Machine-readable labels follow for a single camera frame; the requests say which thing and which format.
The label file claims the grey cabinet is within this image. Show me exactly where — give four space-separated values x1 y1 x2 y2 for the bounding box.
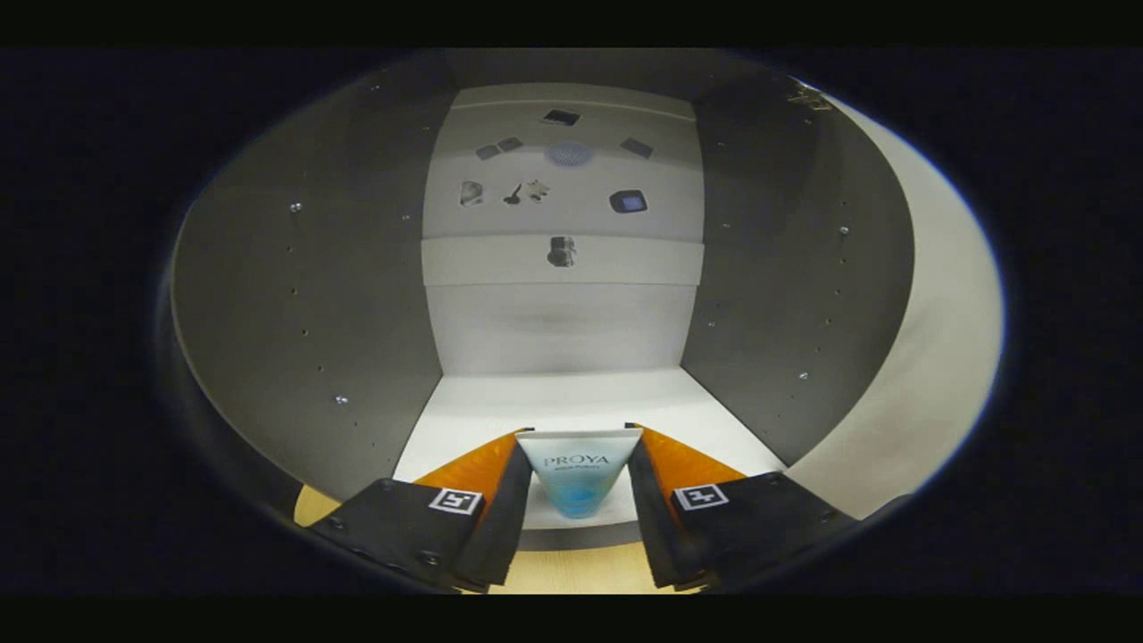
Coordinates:
170 49 916 550

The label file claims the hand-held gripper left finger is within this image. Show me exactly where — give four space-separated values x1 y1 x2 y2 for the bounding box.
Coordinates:
308 427 535 594

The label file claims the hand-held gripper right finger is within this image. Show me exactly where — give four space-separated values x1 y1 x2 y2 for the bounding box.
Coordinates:
625 422 860 592

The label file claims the blue and white tube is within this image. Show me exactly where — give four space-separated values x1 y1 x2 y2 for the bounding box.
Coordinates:
516 429 644 520

